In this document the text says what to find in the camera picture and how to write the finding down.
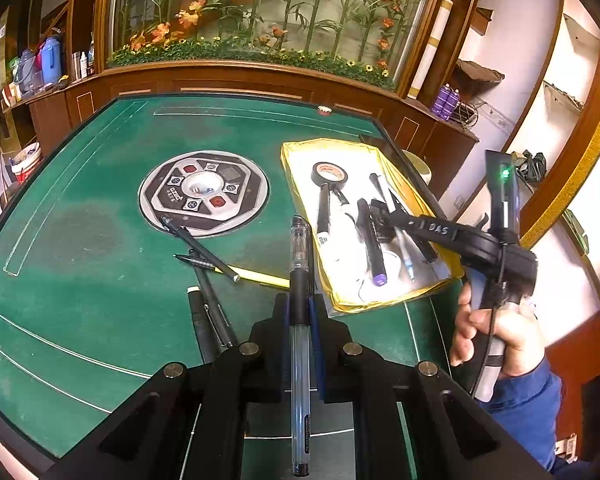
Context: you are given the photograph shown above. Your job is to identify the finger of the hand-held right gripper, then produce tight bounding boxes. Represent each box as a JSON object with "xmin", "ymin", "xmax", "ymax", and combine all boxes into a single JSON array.
[{"xmin": 380, "ymin": 207, "xmax": 464, "ymax": 251}]

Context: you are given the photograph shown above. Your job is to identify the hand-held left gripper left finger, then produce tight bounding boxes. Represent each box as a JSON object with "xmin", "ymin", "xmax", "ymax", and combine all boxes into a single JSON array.
[{"xmin": 45, "ymin": 292, "xmax": 292, "ymax": 480}]

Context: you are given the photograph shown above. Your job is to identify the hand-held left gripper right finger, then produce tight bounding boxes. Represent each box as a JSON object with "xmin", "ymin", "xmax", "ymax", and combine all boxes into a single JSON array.
[{"xmin": 306, "ymin": 295, "xmax": 552, "ymax": 480}]

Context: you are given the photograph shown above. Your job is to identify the white barrel pen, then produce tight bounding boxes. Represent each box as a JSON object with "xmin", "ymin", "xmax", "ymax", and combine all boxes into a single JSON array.
[{"xmin": 369, "ymin": 173, "xmax": 417, "ymax": 282}]

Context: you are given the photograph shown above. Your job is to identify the black marker purple cap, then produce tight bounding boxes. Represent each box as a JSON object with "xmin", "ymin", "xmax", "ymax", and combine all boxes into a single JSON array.
[{"xmin": 356, "ymin": 198, "xmax": 390, "ymax": 287}]

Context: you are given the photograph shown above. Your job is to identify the yellow pencil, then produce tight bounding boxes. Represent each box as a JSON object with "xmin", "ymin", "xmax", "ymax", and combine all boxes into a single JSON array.
[{"xmin": 214, "ymin": 266, "xmax": 292, "ymax": 289}]

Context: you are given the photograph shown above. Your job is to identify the clear gel pen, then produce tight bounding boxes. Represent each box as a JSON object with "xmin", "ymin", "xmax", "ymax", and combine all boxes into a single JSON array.
[{"xmin": 289, "ymin": 214, "xmax": 315, "ymax": 477}]

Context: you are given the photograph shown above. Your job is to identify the dark grey pen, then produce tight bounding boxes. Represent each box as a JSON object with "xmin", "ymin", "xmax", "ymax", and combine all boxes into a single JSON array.
[{"xmin": 189, "ymin": 249, "xmax": 237, "ymax": 352}]

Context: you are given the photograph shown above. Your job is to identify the black marker white cap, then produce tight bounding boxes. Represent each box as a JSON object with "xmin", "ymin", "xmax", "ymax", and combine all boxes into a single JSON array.
[{"xmin": 186, "ymin": 286, "xmax": 218, "ymax": 363}]

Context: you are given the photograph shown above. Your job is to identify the black marker white label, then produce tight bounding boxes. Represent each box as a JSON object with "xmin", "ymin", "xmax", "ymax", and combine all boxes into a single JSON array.
[{"xmin": 316, "ymin": 184, "xmax": 332, "ymax": 250}]

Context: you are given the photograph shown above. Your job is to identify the black tape roll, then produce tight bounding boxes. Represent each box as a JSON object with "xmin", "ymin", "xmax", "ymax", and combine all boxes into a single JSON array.
[{"xmin": 310, "ymin": 161, "xmax": 349, "ymax": 195}]

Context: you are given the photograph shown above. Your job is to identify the short black pen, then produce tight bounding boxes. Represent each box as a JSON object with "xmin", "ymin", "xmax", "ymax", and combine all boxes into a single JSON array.
[{"xmin": 173, "ymin": 254, "xmax": 214, "ymax": 272}]

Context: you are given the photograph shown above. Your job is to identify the black pen silver tip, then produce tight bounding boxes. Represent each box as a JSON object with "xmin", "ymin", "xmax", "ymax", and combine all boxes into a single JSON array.
[{"xmin": 159, "ymin": 213, "xmax": 242, "ymax": 284}]

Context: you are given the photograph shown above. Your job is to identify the gold tray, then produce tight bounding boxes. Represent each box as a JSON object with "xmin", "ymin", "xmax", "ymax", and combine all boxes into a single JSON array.
[{"xmin": 280, "ymin": 136, "xmax": 467, "ymax": 314}]

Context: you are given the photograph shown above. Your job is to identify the person's right hand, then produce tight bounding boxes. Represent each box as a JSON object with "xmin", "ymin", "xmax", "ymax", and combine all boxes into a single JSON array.
[{"xmin": 449, "ymin": 284, "xmax": 547, "ymax": 380}]

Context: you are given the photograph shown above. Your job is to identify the white cup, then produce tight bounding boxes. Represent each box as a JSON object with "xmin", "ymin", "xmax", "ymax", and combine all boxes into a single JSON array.
[{"xmin": 404, "ymin": 149, "xmax": 434, "ymax": 187}]

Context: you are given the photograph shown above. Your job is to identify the purple spray bottles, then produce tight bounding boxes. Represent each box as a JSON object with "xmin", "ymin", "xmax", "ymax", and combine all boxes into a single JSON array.
[{"xmin": 431, "ymin": 84, "xmax": 462, "ymax": 120}]

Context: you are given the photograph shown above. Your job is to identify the dark brown basket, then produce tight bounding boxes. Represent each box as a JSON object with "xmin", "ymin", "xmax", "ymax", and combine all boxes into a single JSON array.
[{"xmin": 454, "ymin": 59, "xmax": 505, "ymax": 90}]

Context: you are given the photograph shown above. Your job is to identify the round table control panel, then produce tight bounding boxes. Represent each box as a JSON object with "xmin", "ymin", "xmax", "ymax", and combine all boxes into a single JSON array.
[{"xmin": 138, "ymin": 149, "xmax": 271, "ymax": 238}]

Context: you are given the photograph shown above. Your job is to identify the white rolled poster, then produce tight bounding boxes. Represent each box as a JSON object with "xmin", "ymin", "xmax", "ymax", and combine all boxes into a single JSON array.
[{"xmin": 409, "ymin": 0, "xmax": 455, "ymax": 102}]

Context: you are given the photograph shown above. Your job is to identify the artificial flower display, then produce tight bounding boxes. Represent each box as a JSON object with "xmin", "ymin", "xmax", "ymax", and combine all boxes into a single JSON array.
[{"xmin": 97, "ymin": 0, "xmax": 448, "ymax": 93}]

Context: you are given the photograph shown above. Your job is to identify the curved wooden cabinet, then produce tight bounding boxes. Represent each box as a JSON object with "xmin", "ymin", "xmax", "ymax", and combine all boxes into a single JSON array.
[{"xmin": 1, "ymin": 59, "xmax": 481, "ymax": 202}]

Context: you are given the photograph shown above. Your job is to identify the white plastic bucket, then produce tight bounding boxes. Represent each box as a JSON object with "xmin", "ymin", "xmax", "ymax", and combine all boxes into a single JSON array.
[{"xmin": 9, "ymin": 142, "xmax": 44, "ymax": 185}]

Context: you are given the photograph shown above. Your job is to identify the blue thermos jug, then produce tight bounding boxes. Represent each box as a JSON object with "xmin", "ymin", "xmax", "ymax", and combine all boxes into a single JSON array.
[{"xmin": 42, "ymin": 35, "xmax": 64, "ymax": 86}]

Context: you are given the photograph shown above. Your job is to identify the clear water jug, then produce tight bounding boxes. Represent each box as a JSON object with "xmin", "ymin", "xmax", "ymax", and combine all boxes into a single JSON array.
[{"xmin": 17, "ymin": 50, "xmax": 44, "ymax": 95}]

